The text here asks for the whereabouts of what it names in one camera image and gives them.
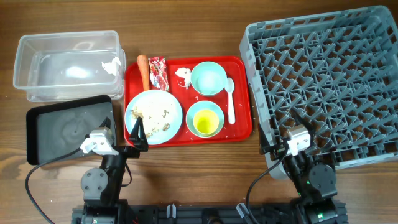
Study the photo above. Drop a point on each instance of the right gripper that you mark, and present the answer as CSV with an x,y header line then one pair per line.
x,y
277,150

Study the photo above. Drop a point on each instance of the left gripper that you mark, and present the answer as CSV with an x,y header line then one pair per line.
x,y
141,144

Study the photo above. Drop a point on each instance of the white plastic spoon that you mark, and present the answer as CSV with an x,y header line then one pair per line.
x,y
229,87

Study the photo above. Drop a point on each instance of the yellow cup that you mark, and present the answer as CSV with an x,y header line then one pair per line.
x,y
206,121

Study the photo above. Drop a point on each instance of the green bowl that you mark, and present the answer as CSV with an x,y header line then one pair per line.
x,y
208,78

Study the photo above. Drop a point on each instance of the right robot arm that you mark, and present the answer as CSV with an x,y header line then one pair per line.
x,y
315,181

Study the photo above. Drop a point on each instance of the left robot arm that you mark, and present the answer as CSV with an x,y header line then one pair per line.
x,y
101,186

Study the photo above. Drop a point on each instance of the grey dishwasher rack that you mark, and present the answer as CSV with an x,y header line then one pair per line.
x,y
338,70

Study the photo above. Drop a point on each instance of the light blue plate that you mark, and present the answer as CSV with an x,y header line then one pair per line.
x,y
161,115

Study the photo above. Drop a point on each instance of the white tissue in bin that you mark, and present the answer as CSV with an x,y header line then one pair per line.
x,y
112,67

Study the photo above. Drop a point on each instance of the red snack wrapper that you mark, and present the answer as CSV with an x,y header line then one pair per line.
x,y
158,73

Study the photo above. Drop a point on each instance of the black tray bin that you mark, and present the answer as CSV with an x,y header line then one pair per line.
x,y
58,129

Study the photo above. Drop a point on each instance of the orange carrot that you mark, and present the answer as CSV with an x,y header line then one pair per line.
x,y
143,65

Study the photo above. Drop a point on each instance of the crumpled white tissue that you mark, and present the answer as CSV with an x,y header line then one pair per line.
x,y
184,73

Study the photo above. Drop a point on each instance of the light blue bowl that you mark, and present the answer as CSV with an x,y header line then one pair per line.
x,y
204,105

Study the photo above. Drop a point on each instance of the clear plastic bin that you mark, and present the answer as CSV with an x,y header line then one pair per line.
x,y
67,66

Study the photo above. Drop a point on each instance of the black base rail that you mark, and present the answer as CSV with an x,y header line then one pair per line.
x,y
202,214

